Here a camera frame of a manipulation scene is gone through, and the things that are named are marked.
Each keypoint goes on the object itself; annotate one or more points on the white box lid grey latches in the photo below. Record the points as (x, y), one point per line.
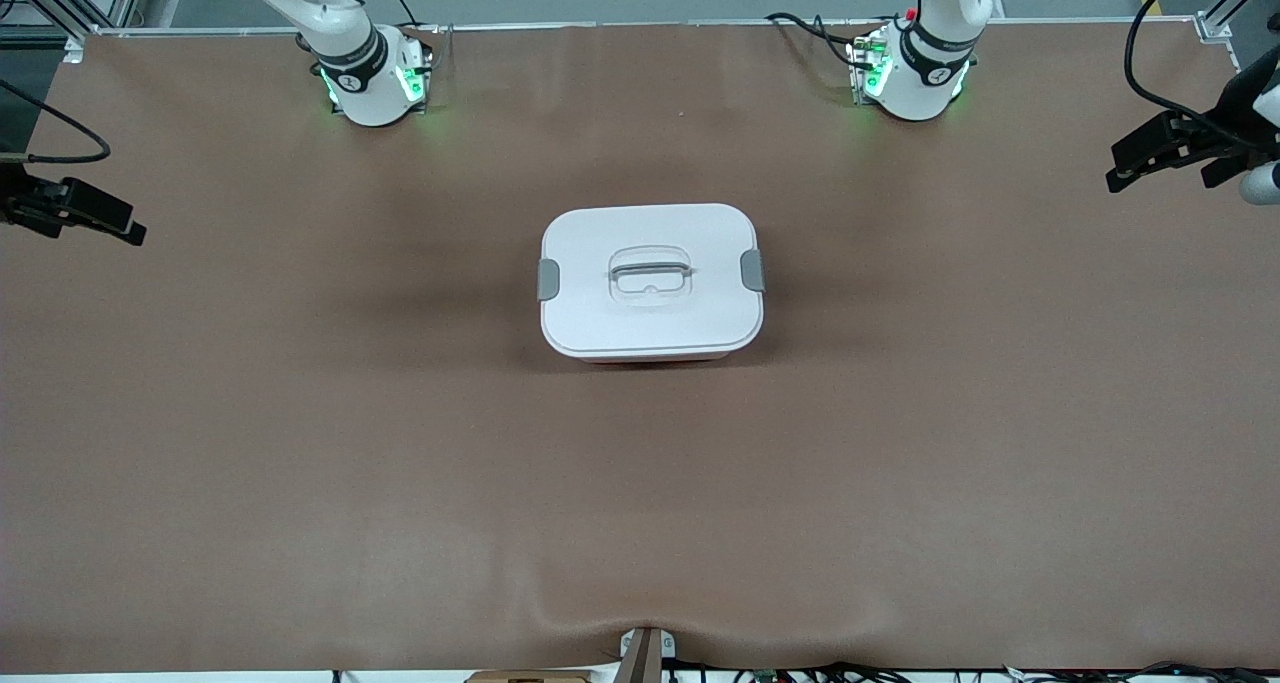
(650, 313)

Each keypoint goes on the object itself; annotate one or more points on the pink plastic storage box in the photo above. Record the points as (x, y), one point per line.
(650, 358)

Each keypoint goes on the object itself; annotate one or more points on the brown table mat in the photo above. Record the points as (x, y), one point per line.
(640, 523)

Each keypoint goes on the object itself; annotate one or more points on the brown cardboard piece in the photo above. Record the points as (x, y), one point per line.
(530, 677)

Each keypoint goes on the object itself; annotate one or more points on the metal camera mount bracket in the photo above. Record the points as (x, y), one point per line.
(645, 653)

